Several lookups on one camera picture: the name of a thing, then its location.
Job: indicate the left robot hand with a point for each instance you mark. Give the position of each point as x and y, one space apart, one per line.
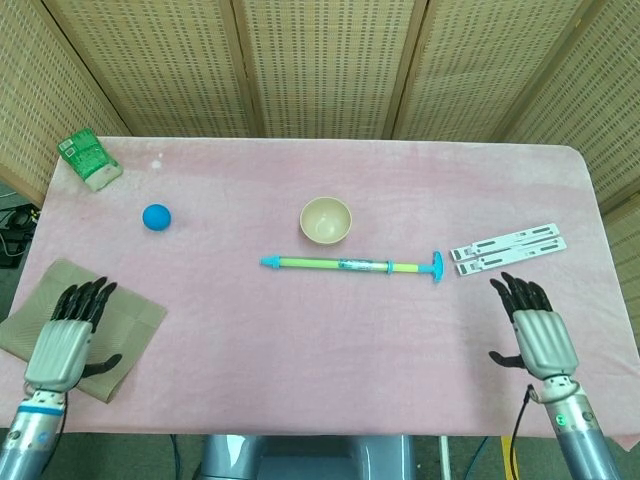
60 350

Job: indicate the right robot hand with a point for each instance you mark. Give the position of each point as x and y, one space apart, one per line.
545 345

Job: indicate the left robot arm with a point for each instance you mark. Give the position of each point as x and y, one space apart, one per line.
27 440

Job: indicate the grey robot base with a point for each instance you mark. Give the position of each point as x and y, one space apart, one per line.
305 457

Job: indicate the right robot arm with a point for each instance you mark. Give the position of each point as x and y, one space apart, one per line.
580 440

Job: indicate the tan folded cloth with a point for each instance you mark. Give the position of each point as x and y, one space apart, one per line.
135 315

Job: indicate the white plastic strips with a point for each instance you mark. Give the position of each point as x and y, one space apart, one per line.
507 249

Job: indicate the white table leg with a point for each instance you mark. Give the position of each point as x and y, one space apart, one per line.
444 457

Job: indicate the blue ball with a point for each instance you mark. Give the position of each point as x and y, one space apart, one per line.
156 217

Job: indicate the green tissue pack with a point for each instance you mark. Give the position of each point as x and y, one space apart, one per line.
90 160

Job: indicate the pink table cloth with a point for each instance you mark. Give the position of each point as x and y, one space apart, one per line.
320 375

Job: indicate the beige bowl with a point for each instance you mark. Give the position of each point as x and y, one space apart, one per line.
325 221

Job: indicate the woven bamboo folding screen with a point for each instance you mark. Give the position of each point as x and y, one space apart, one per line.
325 65

